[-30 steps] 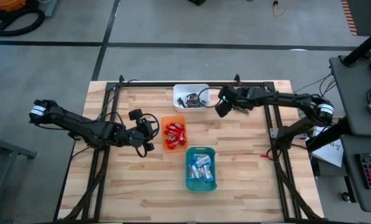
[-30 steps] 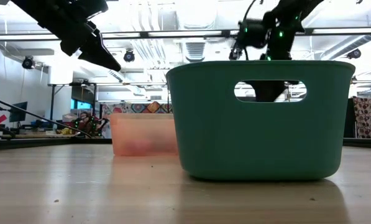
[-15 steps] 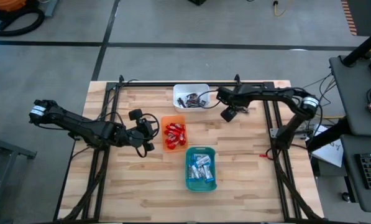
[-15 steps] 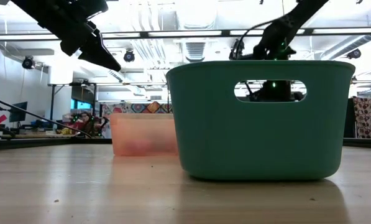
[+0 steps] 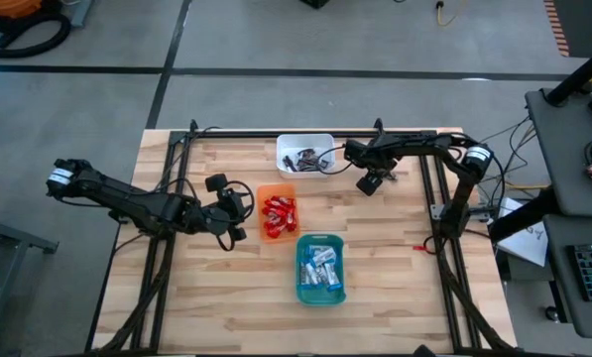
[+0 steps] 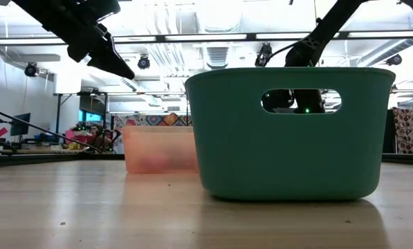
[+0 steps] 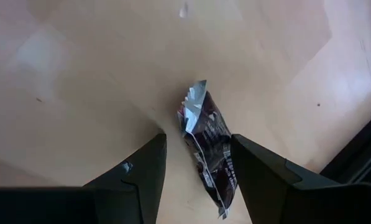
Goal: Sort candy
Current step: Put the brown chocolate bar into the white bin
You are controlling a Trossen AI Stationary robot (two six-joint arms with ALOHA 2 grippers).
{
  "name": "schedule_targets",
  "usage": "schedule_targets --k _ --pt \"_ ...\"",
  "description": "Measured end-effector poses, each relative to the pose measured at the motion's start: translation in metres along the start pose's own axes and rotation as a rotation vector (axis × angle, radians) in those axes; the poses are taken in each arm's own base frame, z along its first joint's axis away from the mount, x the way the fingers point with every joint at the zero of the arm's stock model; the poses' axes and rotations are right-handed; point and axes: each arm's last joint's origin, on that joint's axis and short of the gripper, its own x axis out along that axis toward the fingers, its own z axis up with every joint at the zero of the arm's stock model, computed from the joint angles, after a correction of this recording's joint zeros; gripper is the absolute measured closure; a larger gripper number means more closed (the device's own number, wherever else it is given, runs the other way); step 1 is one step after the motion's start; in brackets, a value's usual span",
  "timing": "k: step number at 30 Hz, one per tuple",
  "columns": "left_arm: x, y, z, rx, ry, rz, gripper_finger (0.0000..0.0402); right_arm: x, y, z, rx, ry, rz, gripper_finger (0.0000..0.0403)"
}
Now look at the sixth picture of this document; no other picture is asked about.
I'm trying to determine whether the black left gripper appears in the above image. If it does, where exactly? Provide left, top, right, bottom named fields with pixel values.
left=22, top=0, right=136, bottom=80

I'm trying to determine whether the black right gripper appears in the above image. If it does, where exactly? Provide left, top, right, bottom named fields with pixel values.
left=261, top=89, right=327, bottom=114

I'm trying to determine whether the colourful patchwork quilt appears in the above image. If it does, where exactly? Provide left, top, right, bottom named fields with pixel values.
left=113, top=112, right=193, bottom=153

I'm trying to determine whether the pink bundle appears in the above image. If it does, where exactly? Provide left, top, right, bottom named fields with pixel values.
left=64, top=129, right=89, bottom=146

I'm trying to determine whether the teal plastic bin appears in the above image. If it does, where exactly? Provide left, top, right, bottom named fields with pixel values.
left=184, top=66, right=396, bottom=202

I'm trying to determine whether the orange translucent plastic bin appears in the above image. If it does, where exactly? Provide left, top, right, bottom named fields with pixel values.
left=122, top=124, right=199, bottom=174

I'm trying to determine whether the patterned brown white curtain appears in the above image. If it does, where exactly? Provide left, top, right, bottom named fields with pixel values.
left=392, top=107, right=413, bottom=155

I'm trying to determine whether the black monitor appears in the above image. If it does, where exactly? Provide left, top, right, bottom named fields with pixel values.
left=10, top=112, right=32, bottom=137

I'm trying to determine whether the black ceiling camera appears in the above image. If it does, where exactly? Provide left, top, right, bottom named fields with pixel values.
left=24, top=62, right=40, bottom=77
left=137, top=55, right=151, bottom=70
left=385, top=54, right=403, bottom=66
left=255, top=43, right=273, bottom=67

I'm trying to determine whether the black looped camera cable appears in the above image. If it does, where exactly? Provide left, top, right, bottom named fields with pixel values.
left=270, top=41, right=299, bottom=58

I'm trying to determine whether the black sleeved cable bundle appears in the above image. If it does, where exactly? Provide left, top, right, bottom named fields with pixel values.
left=0, top=103, right=105, bottom=155

